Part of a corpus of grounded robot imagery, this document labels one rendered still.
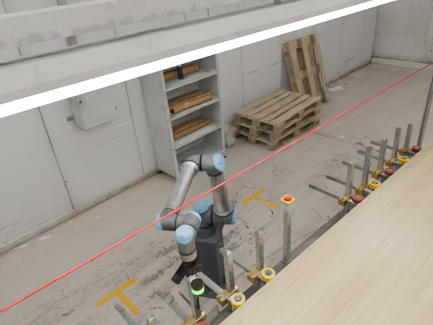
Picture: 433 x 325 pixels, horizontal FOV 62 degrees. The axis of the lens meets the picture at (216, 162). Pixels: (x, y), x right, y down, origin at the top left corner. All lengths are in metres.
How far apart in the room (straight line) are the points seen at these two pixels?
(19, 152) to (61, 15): 3.39
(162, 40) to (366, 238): 1.97
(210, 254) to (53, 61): 2.40
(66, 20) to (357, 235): 2.15
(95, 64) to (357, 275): 1.87
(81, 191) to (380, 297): 3.40
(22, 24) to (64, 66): 0.10
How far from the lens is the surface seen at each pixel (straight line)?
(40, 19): 0.78
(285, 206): 2.23
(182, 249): 1.83
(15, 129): 4.05
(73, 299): 3.65
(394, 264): 2.40
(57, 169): 4.32
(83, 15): 0.81
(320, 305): 2.10
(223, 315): 2.30
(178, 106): 4.48
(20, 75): 0.76
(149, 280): 3.55
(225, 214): 2.72
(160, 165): 4.90
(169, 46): 0.89
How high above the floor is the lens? 2.52
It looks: 30 degrees down
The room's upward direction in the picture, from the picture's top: 5 degrees counter-clockwise
